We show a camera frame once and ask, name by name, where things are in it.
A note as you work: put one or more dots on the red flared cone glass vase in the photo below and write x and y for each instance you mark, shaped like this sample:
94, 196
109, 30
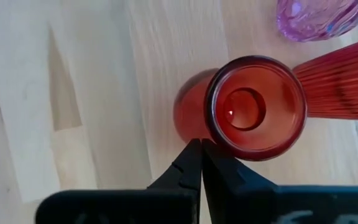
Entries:
250, 109

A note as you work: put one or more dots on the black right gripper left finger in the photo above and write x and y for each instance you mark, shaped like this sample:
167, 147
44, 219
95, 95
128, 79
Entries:
182, 186

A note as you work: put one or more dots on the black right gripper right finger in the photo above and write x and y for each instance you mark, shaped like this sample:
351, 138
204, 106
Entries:
235, 193

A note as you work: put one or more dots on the purple dimpled flared glass vase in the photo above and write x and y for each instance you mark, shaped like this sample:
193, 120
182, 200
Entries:
315, 18

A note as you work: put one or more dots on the red ribbed cylinder glass vase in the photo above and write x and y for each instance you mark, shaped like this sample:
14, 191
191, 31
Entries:
337, 84

